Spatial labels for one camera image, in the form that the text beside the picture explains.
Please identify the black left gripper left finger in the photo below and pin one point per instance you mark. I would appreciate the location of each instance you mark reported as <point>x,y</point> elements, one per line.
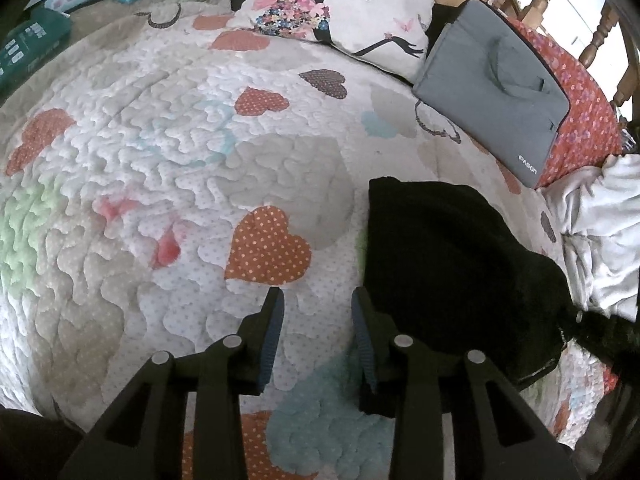
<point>140,435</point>

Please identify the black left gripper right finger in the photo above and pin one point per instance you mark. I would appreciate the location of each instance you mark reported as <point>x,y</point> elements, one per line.
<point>496,434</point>

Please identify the black pants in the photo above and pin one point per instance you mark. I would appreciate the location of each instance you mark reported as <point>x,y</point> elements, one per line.
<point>443,264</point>

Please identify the white crumpled sheet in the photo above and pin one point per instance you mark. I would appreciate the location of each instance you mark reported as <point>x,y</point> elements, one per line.
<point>596,211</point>

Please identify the heart pattern quilted bedspread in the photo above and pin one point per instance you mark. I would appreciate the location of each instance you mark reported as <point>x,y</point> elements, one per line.
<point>158,176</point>

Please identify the red floral pillow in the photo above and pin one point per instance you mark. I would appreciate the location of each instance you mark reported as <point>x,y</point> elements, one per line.
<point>589,133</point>

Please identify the grey laptop bag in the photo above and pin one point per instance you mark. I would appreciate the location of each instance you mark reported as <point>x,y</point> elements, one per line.
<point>484,76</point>

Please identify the green cardboard box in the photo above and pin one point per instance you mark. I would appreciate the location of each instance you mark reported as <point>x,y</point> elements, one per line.
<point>31,44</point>

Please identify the floral girl print pillow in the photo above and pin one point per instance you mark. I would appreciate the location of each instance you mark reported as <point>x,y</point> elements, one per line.
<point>389,34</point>

